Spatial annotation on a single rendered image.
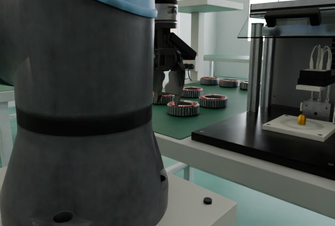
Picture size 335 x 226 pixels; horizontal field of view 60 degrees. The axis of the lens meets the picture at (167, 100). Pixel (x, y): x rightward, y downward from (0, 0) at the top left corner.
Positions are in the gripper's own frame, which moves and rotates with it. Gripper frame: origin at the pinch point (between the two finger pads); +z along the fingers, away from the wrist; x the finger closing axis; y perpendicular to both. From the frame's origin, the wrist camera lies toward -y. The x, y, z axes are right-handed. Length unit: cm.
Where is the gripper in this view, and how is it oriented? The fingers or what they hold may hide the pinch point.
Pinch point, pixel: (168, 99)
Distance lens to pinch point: 78.6
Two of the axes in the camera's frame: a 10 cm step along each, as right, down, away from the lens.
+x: 7.4, 1.4, -6.6
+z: 0.0, 9.8, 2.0
